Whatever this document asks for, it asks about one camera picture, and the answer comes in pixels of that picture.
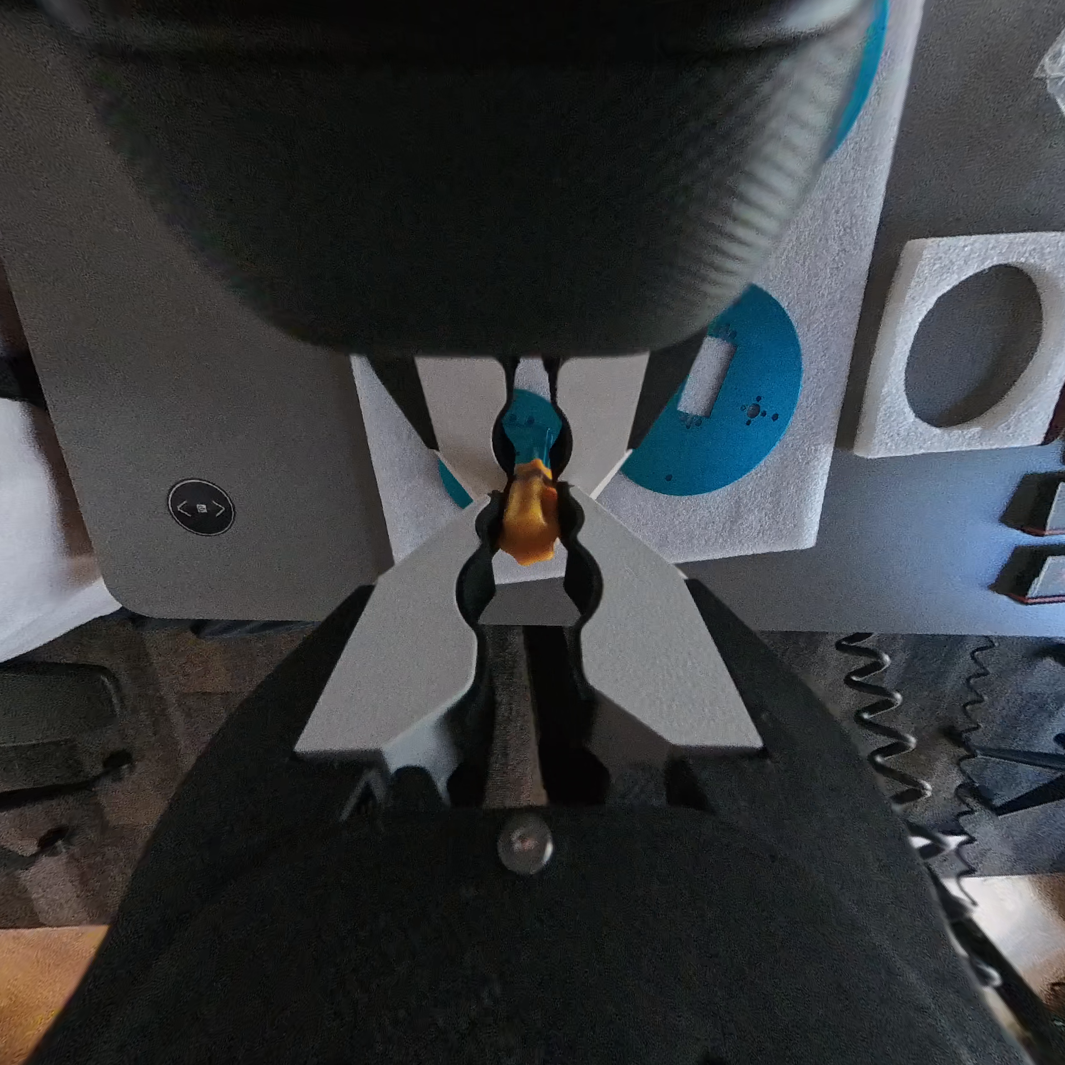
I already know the blue round plate rectangular slot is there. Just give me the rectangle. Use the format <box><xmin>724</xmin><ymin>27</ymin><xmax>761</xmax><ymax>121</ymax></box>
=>
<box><xmin>620</xmin><ymin>283</ymin><xmax>804</xmax><ymax>498</ymax></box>

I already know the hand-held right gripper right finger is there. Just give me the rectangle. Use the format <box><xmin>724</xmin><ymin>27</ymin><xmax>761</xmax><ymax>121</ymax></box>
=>
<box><xmin>559</xmin><ymin>481</ymin><xmax>767</xmax><ymax>804</ymax></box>

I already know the thin black coiled cable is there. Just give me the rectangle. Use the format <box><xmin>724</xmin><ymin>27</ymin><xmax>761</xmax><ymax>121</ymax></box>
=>
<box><xmin>949</xmin><ymin>636</ymin><xmax>1012</xmax><ymax>833</ymax></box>

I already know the white foam block round hole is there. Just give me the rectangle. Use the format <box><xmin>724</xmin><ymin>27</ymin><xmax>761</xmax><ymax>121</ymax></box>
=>
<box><xmin>853</xmin><ymin>233</ymin><xmax>1065</xmax><ymax>460</ymax></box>

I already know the white foam sheet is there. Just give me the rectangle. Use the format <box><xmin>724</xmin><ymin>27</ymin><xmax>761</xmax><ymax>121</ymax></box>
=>
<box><xmin>349</xmin><ymin>0</ymin><xmax>926</xmax><ymax>562</ymax></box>

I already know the large blue ring plate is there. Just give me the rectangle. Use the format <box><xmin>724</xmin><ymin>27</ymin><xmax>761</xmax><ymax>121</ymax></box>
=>
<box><xmin>828</xmin><ymin>0</ymin><xmax>891</xmax><ymax>159</ymax></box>

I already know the small blue round plate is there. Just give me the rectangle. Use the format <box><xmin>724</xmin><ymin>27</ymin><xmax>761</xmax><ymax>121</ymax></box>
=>
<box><xmin>437</xmin><ymin>387</ymin><xmax>574</xmax><ymax>510</ymax></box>

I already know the grey desk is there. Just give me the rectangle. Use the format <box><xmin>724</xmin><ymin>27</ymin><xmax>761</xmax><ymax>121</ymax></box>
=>
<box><xmin>0</xmin><ymin>0</ymin><xmax>1065</xmax><ymax>637</ymax></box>

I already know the thick black coiled cable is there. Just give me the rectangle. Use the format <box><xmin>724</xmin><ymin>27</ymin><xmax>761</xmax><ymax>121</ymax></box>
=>
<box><xmin>836</xmin><ymin>632</ymin><xmax>1000</xmax><ymax>991</ymax></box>

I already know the round black desk control button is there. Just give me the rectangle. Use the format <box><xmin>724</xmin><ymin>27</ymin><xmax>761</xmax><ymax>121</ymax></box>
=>
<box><xmin>166</xmin><ymin>478</ymin><xmax>236</xmax><ymax>537</ymax></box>

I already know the yellow-handled screwdriver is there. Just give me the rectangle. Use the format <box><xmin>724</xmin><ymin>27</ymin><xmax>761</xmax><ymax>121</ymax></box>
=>
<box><xmin>498</xmin><ymin>426</ymin><xmax>560</xmax><ymax>569</ymax></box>

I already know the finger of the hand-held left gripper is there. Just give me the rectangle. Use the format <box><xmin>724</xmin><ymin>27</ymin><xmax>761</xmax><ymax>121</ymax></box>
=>
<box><xmin>543</xmin><ymin>353</ymin><xmax>652</xmax><ymax>500</ymax></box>
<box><xmin>414</xmin><ymin>358</ymin><xmax>519</xmax><ymax>500</ymax></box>

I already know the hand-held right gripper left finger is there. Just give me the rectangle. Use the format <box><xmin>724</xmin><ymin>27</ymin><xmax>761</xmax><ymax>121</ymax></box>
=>
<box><xmin>293</xmin><ymin>491</ymin><xmax>506</xmax><ymax>807</ymax></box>

